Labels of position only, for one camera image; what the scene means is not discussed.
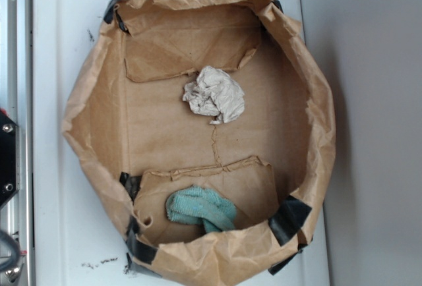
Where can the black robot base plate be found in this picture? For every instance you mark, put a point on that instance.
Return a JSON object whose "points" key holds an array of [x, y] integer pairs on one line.
{"points": [[9, 158]]}

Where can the black tape inner left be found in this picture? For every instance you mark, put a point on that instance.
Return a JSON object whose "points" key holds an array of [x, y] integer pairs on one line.
{"points": [[131, 184]]}

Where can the white plastic tray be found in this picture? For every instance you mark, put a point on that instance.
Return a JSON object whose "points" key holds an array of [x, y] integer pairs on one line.
{"points": [[75, 242]]}

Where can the black tape top right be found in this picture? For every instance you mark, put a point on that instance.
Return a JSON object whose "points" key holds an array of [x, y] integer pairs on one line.
{"points": [[278, 6]]}

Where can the brown paper bag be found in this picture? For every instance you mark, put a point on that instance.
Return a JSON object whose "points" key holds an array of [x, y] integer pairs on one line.
{"points": [[126, 114]]}

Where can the black tape bottom left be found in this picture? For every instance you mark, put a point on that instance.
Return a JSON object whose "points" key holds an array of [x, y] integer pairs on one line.
{"points": [[139, 253]]}

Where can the teal microfiber cloth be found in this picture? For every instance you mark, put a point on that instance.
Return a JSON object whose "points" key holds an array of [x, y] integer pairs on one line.
{"points": [[201, 206]]}

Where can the black tape bottom right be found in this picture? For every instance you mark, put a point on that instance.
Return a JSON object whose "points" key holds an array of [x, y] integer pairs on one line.
{"points": [[289, 219]]}

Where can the aluminium frame rail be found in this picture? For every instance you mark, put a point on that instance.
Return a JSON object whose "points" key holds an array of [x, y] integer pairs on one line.
{"points": [[17, 241]]}

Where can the white paper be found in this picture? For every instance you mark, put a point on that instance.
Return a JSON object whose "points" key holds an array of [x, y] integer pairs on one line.
{"points": [[216, 95]]}

